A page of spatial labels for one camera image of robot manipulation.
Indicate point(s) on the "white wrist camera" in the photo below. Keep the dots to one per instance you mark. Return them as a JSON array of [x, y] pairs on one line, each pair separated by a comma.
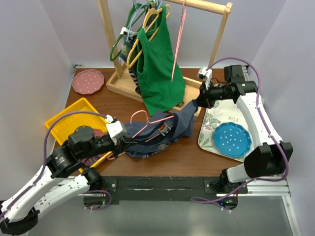
[[115, 128], [206, 75]]

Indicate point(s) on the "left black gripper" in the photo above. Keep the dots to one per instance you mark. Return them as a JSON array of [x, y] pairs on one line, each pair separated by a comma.
[[121, 143]]

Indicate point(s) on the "green tank top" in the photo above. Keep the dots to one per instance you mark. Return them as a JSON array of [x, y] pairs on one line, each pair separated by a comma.
[[161, 81]]

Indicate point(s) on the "pink wire hanger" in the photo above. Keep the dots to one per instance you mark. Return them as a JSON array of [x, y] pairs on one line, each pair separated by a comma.
[[112, 156], [183, 18]]

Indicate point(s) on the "olive green garment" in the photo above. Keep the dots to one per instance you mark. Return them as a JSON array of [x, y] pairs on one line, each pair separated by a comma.
[[126, 48]]

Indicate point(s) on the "blue dotted plate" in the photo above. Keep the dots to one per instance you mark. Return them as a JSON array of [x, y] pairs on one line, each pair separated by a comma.
[[232, 140]]

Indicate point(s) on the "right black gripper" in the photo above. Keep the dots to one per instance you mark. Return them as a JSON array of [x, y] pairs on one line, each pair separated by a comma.
[[204, 100]]

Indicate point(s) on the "red tank top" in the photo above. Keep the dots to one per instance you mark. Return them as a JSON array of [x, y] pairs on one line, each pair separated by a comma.
[[90, 161]]

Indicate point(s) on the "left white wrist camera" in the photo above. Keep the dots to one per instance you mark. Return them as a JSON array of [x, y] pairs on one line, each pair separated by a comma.
[[115, 128]]

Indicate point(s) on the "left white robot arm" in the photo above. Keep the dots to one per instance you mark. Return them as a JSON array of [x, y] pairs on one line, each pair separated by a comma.
[[21, 212]]

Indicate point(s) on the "green plastic hanger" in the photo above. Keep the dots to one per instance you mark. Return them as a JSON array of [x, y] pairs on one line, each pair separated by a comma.
[[133, 10]]

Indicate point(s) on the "zebra striped garment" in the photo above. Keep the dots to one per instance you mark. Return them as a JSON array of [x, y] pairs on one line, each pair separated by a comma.
[[134, 76]]

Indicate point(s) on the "blue grey tank top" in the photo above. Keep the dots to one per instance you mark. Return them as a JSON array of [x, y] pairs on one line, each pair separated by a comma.
[[157, 137]]

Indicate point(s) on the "wooden clothes rack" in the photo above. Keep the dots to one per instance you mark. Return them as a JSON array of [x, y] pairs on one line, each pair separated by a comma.
[[121, 82]]

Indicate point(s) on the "pink dotted plate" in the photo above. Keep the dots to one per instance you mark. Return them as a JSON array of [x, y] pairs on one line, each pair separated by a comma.
[[88, 81]]

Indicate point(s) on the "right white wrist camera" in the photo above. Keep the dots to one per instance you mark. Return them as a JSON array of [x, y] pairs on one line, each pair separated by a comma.
[[206, 75]]

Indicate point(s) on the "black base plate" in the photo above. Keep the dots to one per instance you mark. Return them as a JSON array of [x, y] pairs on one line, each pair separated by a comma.
[[164, 188]]

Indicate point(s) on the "light blue plastic hanger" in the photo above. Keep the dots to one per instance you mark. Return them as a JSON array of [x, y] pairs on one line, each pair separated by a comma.
[[126, 34]]

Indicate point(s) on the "yellow plastic bin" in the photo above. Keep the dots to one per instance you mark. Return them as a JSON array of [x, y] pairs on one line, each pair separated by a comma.
[[74, 129]]

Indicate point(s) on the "floral patterned tray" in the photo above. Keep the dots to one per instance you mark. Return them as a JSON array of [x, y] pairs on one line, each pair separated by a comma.
[[223, 111]]

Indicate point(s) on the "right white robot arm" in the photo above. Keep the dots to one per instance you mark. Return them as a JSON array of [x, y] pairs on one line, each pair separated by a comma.
[[270, 155]]

